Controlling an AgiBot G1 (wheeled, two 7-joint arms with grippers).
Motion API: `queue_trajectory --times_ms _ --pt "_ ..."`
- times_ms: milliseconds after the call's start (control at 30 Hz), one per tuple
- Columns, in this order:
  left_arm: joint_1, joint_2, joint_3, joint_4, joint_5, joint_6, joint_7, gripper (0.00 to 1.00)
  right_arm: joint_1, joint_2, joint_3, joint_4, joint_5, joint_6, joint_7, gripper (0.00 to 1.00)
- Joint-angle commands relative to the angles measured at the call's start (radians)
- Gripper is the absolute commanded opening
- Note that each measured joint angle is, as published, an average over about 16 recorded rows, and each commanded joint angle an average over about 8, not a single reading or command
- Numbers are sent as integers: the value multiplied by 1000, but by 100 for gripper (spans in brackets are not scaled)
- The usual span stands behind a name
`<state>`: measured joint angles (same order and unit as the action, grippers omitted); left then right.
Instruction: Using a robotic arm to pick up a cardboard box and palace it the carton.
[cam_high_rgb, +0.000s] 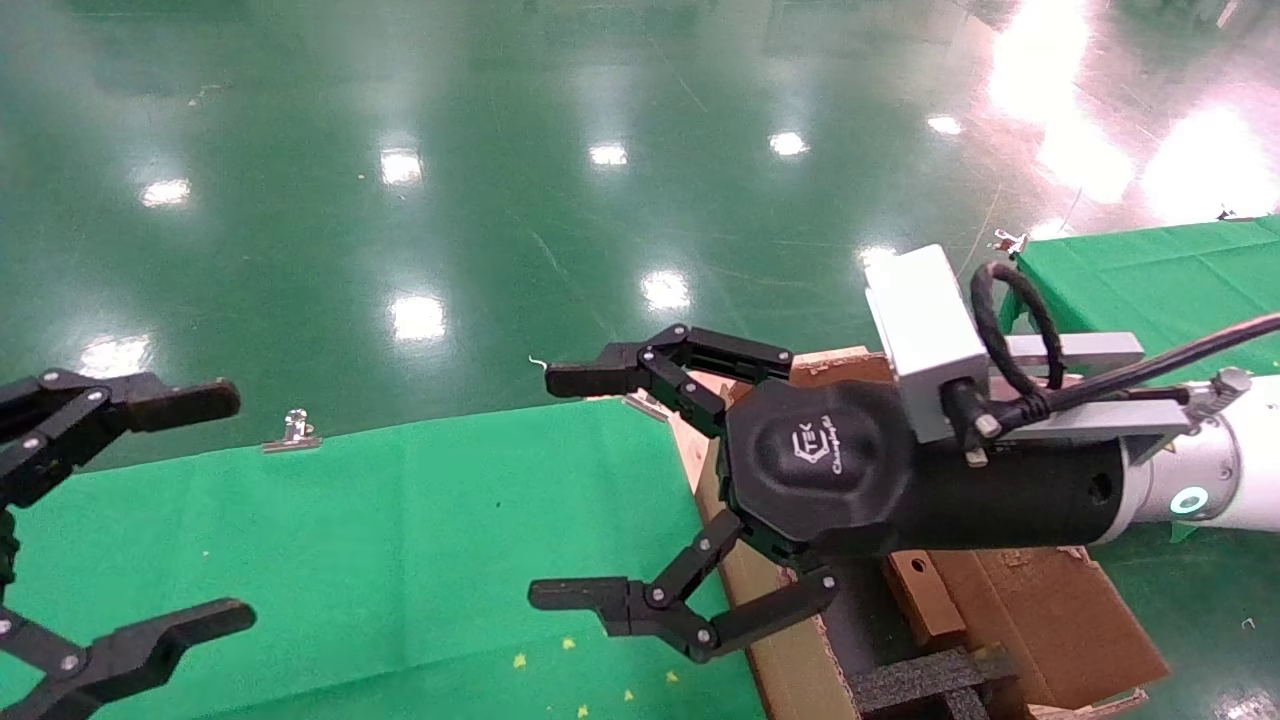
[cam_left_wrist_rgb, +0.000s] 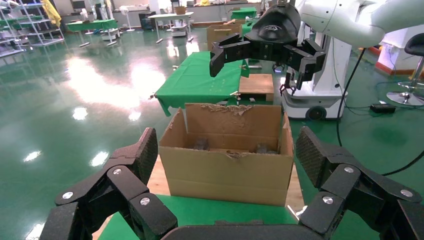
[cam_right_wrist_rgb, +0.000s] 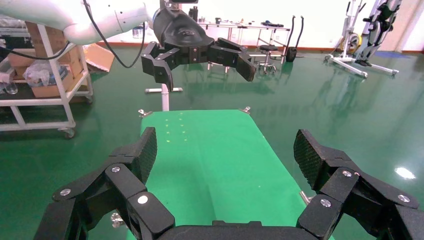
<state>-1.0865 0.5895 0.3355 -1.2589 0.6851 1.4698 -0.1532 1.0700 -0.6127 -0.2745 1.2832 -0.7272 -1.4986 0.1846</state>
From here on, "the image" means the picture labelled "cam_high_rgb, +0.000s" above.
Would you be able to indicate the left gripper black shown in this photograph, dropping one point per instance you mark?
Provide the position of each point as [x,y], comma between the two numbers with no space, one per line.
[6,555]

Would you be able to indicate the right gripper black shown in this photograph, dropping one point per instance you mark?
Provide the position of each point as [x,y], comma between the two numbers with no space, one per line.
[835,462]

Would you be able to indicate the small brown cardboard box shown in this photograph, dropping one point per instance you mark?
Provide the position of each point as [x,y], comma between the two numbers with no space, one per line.
[925,600]

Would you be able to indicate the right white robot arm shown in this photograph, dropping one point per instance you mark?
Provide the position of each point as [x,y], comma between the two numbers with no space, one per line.
[1250,450]

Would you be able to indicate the large open cardboard carton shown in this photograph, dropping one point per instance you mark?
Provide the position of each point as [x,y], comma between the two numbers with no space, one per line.
[1050,620]

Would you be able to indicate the large green table cloth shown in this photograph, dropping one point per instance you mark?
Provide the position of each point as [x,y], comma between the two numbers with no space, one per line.
[350,550]

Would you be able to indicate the black foam insert strip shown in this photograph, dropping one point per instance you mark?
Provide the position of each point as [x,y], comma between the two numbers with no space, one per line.
[930,680]

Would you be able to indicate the green cloth with yellow dots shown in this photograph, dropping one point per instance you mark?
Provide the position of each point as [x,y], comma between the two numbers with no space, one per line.
[1150,280]

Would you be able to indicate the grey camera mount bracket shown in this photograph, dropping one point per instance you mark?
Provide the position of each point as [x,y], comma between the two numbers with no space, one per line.
[1085,350]

